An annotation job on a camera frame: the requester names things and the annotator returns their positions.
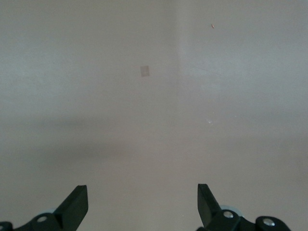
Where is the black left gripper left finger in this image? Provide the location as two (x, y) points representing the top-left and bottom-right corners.
(14, 185), (89, 231)

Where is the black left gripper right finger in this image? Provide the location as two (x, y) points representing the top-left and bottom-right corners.
(197, 183), (241, 231)

